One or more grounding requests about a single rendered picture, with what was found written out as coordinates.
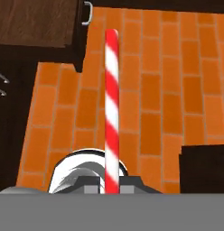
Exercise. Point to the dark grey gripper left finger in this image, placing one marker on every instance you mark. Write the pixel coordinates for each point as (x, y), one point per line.
(86, 182)

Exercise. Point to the white round object black rim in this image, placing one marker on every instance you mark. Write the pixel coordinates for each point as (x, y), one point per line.
(67, 171)

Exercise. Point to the dark wood drawer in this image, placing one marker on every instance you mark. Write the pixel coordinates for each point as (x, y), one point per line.
(32, 21)

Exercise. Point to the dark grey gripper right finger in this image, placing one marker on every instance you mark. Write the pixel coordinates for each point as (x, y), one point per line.
(132, 182)

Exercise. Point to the dark cupboard run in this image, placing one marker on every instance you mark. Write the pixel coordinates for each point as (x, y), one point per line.
(165, 4)

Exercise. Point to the dark wood cupboard front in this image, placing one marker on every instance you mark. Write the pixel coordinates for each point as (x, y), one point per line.
(11, 126)

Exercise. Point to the dark wood counter block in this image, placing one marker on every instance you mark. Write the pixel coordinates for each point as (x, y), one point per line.
(204, 170)

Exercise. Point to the red white striped straw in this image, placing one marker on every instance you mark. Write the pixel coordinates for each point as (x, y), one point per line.
(112, 90)

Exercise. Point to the grey rounded object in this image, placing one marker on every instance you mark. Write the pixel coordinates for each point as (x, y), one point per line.
(22, 190)

